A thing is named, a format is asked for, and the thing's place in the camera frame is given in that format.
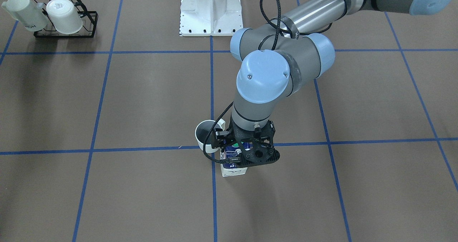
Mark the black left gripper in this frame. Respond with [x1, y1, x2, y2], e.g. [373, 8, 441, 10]
[209, 118, 280, 167]

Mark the white HOME mug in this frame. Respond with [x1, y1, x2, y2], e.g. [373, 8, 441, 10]
[195, 119, 226, 154]

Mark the blue white milk carton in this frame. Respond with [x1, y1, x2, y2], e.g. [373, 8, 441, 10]
[220, 143, 250, 177]

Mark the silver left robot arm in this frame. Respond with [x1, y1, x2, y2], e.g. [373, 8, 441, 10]
[202, 0, 452, 168]

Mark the white mug on rack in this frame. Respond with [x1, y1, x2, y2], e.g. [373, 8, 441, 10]
[46, 0, 83, 35]
[1, 0, 48, 32]

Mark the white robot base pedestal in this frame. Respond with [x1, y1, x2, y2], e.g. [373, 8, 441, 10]
[179, 0, 243, 36]

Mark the black wire mug rack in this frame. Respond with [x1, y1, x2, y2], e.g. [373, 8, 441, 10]
[33, 0, 98, 39]

